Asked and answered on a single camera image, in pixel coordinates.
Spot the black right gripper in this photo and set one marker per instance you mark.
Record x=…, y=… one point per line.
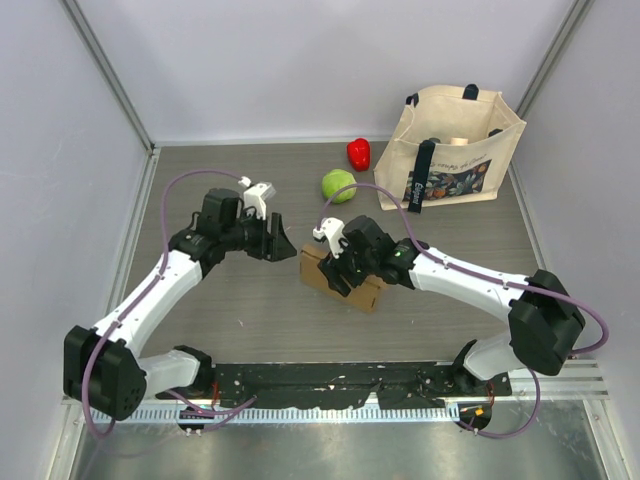
x=334, y=267

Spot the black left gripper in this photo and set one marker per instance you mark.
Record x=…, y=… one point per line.
x=278, y=244

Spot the brown cardboard box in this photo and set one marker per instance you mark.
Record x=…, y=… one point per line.
x=364, y=297

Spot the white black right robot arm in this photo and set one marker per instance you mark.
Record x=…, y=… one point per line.
x=542, y=326

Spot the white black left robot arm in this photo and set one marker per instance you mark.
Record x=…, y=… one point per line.
x=190, y=256

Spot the green cabbage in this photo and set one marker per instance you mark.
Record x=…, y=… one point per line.
x=335, y=182

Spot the red bell pepper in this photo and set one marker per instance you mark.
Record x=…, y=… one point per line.
x=359, y=154

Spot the beige canvas tote bag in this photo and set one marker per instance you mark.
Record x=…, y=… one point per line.
x=452, y=145

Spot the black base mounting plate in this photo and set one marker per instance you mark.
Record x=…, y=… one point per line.
x=339, y=386

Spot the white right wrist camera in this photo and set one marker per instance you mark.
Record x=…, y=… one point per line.
x=330, y=230

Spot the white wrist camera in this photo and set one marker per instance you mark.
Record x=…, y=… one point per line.
x=255, y=196
x=330, y=230

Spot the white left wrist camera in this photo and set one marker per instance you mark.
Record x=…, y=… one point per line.
x=255, y=196

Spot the white slotted cable duct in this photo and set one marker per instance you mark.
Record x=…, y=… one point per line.
x=174, y=412

